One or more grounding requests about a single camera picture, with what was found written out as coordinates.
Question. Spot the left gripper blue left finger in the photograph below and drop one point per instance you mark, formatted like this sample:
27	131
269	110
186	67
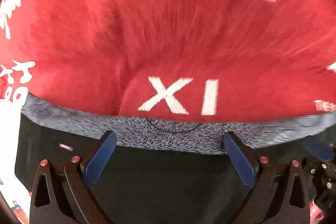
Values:
61	192

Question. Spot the red blanket with white characters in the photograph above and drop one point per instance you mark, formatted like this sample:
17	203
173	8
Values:
182	60

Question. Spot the black pants with blue trim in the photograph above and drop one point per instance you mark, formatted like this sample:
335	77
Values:
161	171

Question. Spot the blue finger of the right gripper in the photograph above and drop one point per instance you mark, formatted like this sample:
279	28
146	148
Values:
321	151

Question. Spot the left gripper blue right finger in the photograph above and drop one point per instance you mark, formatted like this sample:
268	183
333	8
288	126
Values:
278	192

